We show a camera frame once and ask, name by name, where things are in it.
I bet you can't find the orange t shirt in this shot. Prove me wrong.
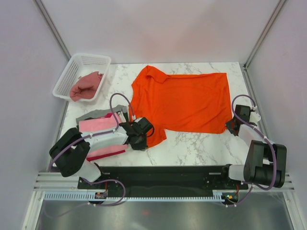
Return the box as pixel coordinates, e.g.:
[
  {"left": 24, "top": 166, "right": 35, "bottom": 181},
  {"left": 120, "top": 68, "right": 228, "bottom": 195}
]
[{"left": 131, "top": 66, "right": 232, "bottom": 148}]

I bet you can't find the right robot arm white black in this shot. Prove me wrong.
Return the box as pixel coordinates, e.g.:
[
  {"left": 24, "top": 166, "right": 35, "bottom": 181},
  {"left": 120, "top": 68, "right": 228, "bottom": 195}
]
[{"left": 219, "top": 105, "right": 287, "bottom": 190}]

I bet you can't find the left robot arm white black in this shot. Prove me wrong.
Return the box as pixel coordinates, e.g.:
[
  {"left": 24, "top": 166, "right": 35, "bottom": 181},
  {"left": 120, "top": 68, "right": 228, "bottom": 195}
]
[{"left": 49, "top": 117, "right": 155, "bottom": 188}]

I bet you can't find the white folded t shirt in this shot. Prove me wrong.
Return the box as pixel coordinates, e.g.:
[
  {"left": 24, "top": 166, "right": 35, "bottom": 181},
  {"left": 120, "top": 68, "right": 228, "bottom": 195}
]
[{"left": 117, "top": 111, "right": 130, "bottom": 123}]

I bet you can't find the pink folded t shirt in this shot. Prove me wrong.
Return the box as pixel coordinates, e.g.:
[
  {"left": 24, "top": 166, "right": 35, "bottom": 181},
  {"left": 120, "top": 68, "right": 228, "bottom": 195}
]
[{"left": 78, "top": 112, "right": 129, "bottom": 159}]

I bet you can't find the grey folded t shirt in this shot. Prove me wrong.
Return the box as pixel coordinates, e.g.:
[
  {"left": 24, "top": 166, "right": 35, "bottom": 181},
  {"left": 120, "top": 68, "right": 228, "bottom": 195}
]
[{"left": 76, "top": 105, "right": 129, "bottom": 124}]

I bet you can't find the dusty pink shirt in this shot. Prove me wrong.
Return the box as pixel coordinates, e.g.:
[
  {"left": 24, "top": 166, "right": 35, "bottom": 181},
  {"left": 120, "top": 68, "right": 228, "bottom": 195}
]
[{"left": 70, "top": 71, "right": 103, "bottom": 101}]

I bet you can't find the white plastic basket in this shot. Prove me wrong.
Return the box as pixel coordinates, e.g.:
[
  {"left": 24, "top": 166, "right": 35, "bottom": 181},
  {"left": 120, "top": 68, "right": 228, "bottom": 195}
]
[{"left": 52, "top": 53, "right": 111, "bottom": 102}]

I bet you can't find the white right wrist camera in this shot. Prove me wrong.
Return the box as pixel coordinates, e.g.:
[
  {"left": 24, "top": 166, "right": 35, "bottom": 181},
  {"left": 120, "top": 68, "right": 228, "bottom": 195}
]
[{"left": 249, "top": 111, "right": 261, "bottom": 126}]

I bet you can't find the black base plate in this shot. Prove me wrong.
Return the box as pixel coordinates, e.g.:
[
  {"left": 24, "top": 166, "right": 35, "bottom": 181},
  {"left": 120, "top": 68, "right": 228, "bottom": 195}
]
[{"left": 78, "top": 166, "right": 248, "bottom": 197}]

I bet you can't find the white slotted cable duct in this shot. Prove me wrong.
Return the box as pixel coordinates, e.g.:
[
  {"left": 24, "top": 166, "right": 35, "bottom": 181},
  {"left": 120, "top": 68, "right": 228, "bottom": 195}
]
[{"left": 44, "top": 191, "right": 225, "bottom": 202}]

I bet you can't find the aluminium front rail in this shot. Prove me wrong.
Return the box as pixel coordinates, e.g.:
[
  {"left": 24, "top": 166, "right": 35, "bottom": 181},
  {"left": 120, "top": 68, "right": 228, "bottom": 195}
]
[{"left": 34, "top": 172, "right": 295, "bottom": 192}]

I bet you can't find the right aluminium frame post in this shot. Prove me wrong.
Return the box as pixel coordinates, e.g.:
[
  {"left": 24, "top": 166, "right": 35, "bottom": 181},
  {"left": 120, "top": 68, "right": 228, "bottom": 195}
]
[{"left": 242, "top": 0, "right": 287, "bottom": 71}]

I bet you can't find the aluminium frame post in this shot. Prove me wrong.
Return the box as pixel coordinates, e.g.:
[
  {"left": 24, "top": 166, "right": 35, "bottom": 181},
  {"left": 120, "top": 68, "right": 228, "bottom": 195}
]
[
  {"left": 33, "top": 0, "right": 71, "bottom": 61},
  {"left": 242, "top": 0, "right": 287, "bottom": 71}
]

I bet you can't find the left aluminium frame post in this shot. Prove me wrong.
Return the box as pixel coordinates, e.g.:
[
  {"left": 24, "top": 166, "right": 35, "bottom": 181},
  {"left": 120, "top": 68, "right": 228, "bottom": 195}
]
[{"left": 33, "top": 0, "right": 71, "bottom": 61}]

